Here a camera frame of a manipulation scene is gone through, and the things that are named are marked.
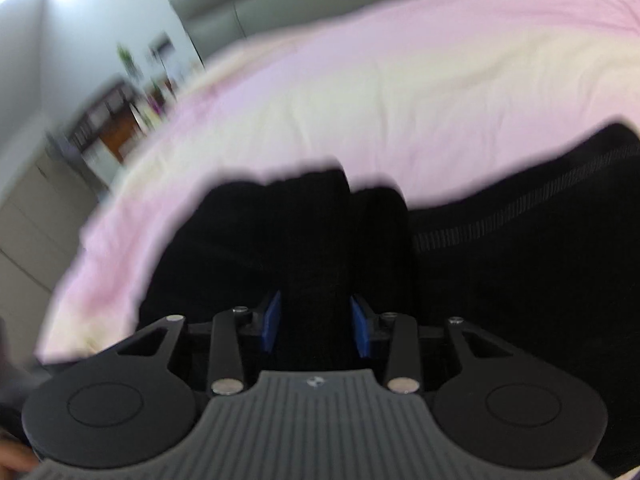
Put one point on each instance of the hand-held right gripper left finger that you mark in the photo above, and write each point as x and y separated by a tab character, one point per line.
270	322

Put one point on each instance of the beige cabinet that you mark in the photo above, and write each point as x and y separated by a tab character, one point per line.
40	220

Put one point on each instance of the grey padded headboard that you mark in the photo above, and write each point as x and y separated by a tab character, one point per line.
280	5

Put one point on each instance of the small green potted plant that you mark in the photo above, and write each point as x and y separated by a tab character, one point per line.
127	60

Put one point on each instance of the black pants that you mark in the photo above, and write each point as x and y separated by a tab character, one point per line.
500	285

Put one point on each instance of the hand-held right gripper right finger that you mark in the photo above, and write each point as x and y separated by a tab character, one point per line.
360	327

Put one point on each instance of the pink floral blanket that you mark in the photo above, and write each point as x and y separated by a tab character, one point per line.
400	85

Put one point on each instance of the dark wooden shelf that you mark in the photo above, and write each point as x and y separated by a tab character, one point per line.
107	120

